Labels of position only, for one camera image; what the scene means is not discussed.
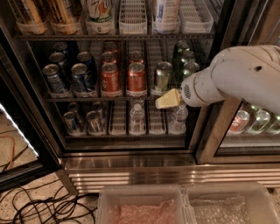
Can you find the silver can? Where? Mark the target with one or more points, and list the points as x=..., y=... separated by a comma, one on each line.
x=72, y=125
x=94, y=122

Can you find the right water bottle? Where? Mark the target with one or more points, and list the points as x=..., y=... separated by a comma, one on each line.
x=178, y=120

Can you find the front left orange can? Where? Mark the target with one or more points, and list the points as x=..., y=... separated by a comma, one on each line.
x=110, y=77

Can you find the water bottle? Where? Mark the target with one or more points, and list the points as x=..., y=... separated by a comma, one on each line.
x=178, y=120
x=136, y=120

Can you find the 7up bottle top shelf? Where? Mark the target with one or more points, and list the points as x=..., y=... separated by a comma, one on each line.
x=100, y=11

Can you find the back left orange can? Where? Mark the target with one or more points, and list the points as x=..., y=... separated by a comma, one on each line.
x=110, y=46

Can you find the right clear plastic bin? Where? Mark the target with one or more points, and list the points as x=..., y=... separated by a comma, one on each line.
x=237, y=203

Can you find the left water bottle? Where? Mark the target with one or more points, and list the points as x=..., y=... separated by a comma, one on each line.
x=136, y=120

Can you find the white bottle top shelf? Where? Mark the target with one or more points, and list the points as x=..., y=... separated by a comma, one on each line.
x=166, y=13

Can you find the orange can behind right door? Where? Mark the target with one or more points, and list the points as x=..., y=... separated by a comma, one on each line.
x=240, y=121

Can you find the left clear plastic bin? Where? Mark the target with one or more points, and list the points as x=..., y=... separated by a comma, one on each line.
x=144, y=204

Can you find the front left blue can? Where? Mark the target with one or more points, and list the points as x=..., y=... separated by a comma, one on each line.
x=55, y=79

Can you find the empty white tray top shelf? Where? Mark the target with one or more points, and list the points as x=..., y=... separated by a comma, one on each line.
x=132, y=17

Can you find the green can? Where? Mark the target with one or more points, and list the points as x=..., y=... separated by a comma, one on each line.
x=189, y=68
x=186, y=57
x=162, y=75
x=180, y=47

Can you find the front right blue can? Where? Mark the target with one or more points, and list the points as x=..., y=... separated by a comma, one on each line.
x=82, y=78

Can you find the bottom left silver can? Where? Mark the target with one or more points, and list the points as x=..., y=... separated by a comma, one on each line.
x=72, y=125

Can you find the front right green can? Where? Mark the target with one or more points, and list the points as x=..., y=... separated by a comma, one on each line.
x=189, y=68

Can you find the left yellow bottle top shelf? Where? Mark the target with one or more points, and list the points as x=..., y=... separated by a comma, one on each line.
x=31, y=12

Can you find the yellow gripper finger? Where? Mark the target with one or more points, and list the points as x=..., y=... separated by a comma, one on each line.
x=169, y=100

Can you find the back right orange can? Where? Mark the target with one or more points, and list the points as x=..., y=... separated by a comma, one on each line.
x=136, y=56

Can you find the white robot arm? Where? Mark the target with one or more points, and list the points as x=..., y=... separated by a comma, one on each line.
x=249, y=73

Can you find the front right orange can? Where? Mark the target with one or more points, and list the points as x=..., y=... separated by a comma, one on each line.
x=136, y=77

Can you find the middle right blue can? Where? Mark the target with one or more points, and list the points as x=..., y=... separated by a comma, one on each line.
x=89, y=60

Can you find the yellow bottle shelf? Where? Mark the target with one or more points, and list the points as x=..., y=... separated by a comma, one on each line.
x=65, y=12
x=31, y=12

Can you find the closed right fridge door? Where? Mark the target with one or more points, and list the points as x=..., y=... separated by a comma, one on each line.
x=238, y=23

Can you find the bottom right silver can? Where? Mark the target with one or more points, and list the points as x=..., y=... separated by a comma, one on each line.
x=94, y=122

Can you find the blue can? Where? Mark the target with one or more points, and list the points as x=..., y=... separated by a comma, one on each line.
x=55, y=79
x=60, y=59
x=89, y=60
x=63, y=47
x=82, y=78

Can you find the middle right green can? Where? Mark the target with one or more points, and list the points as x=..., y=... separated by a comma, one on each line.
x=186, y=57

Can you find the front left green can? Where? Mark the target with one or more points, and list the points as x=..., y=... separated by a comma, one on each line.
x=162, y=75

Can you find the clear plastic bin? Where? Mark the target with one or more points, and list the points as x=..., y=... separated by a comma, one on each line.
x=237, y=203
x=144, y=204

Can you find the middle left orange can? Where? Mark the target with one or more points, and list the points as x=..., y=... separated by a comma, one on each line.
x=108, y=57

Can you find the back right green can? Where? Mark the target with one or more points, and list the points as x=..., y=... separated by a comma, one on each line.
x=180, y=47

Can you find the back left blue can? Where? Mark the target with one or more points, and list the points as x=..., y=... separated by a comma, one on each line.
x=63, y=47

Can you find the middle left blue can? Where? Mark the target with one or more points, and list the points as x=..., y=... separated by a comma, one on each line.
x=60, y=59

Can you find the open fridge glass door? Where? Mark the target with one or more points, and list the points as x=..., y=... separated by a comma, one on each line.
x=18, y=114

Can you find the right empty tray top shelf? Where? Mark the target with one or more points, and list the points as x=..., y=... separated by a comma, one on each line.
x=195, y=17

